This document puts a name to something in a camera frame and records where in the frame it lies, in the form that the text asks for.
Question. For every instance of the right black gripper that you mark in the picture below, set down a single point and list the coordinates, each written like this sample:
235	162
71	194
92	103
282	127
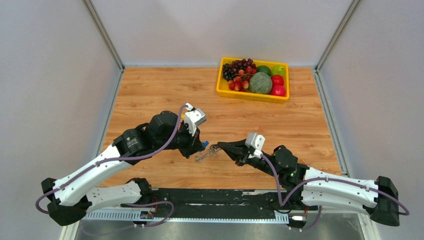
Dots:
235	150

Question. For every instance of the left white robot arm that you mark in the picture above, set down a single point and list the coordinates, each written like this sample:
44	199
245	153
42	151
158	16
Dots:
72	197

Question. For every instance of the dark grape bunch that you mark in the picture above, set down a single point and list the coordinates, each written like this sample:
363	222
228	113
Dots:
243	68

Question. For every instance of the aluminium frame post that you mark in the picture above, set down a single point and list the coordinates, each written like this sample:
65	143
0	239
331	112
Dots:
354	4
95	17

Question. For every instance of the left aluminium frame post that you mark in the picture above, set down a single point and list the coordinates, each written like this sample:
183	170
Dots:
95	17

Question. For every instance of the red cherry bunch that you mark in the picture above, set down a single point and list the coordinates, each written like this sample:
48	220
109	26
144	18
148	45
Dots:
239	79

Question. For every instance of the green netted melon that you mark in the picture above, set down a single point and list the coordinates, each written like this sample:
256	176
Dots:
260	83

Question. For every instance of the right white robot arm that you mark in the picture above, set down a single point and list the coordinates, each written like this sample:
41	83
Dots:
300	184

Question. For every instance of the pink red peach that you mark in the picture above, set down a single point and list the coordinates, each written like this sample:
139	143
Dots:
278	90

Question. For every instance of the right aluminium frame post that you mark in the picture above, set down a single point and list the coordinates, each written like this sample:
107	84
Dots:
354	4

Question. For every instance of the white slotted cable duct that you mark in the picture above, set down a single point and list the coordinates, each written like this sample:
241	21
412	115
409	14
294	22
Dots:
140	215

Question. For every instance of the light green pear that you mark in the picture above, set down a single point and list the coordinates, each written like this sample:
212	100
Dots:
279	70

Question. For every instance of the red apple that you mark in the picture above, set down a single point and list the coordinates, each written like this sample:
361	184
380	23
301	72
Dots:
277	80

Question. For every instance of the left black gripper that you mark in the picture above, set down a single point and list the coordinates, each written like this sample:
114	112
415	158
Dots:
194	144

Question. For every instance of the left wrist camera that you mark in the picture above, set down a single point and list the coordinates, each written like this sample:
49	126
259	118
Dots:
193	118

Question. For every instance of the dark green lime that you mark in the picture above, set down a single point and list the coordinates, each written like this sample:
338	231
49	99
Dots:
264	69

